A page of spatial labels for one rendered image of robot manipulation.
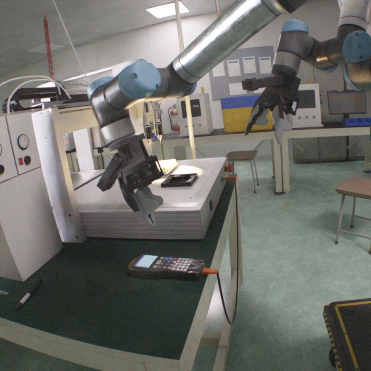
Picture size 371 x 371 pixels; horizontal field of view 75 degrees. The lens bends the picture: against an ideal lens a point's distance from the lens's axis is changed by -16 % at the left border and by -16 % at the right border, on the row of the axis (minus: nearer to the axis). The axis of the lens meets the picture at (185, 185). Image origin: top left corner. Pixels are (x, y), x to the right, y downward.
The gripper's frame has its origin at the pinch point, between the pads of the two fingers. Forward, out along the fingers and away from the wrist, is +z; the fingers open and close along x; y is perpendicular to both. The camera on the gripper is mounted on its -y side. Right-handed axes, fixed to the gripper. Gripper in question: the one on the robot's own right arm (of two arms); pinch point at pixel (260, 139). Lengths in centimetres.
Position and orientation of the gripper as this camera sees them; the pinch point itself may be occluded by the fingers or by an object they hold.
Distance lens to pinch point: 76.8
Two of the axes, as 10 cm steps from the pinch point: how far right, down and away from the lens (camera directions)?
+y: 9.0, 1.9, 3.9
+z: -2.8, 9.4, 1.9
